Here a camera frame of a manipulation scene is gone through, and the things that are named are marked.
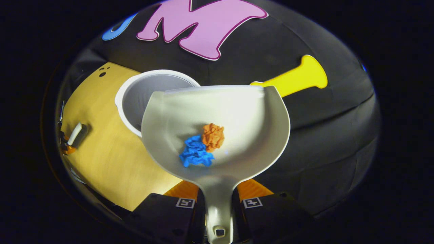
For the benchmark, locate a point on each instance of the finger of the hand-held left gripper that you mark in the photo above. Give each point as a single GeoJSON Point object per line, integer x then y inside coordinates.
{"type": "Point", "coordinates": [69, 149]}

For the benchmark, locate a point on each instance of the blue paper ball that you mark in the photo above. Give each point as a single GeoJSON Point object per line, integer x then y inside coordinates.
{"type": "Point", "coordinates": [195, 152]}

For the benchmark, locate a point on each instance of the black backdrop cloth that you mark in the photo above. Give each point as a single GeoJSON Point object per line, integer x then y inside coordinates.
{"type": "Point", "coordinates": [322, 135]}

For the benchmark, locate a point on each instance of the orange paper ball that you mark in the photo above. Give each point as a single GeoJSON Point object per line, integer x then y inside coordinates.
{"type": "Point", "coordinates": [213, 135]}

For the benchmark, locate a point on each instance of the white ribbed garbage bin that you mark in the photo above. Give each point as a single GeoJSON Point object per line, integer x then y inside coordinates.
{"type": "Point", "coordinates": [149, 91]}

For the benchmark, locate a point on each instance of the wooden desktop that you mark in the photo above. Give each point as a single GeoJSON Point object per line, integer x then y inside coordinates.
{"type": "Point", "coordinates": [108, 159]}

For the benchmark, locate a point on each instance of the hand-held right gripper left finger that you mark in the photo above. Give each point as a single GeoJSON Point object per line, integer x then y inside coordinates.
{"type": "Point", "coordinates": [200, 220]}

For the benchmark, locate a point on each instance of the small white broom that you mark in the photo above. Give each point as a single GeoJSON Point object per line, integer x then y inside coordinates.
{"type": "Point", "coordinates": [75, 134]}

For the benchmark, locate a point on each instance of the white dustpan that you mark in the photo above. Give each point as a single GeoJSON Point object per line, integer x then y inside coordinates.
{"type": "Point", "coordinates": [237, 112]}

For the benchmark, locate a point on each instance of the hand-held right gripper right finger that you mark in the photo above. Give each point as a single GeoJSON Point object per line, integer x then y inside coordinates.
{"type": "Point", "coordinates": [237, 220]}

